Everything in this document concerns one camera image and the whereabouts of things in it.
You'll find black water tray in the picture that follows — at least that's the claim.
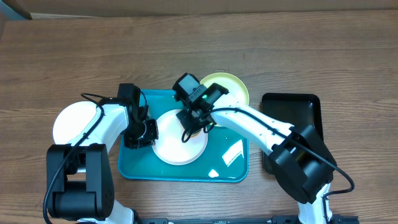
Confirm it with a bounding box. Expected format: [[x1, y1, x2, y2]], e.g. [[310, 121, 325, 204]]
[[261, 92, 324, 175]]

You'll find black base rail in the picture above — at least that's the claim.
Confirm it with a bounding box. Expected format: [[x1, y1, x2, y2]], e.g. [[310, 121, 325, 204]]
[[136, 214, 360, 224]]

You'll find teal plastic tray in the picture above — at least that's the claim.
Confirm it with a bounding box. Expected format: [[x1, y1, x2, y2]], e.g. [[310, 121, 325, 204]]
[[118, 90, 249, 183]]

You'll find white plate front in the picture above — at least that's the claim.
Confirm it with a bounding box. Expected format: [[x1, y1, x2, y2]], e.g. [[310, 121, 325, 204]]
[[152, 110, 208, 166]]

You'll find green rimmed plate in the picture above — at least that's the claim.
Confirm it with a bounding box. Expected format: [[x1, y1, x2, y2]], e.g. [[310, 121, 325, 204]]
[[200, 72, 252, 112]]

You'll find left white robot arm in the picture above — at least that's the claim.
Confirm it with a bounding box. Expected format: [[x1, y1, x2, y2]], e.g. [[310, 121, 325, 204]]
[[42, 93, 157, 223]]

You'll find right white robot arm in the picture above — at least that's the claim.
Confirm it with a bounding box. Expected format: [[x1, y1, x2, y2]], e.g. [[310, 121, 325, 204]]
[[172, 83, 336, 223]]

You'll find white plate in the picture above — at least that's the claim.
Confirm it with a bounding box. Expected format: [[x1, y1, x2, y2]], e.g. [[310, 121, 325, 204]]
[[52, 101, 96, 144], [152, 110, 208, 166]]

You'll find green and yellow sponge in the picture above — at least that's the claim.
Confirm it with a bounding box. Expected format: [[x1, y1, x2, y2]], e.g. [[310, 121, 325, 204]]
[[190, 129, 202, 138]]

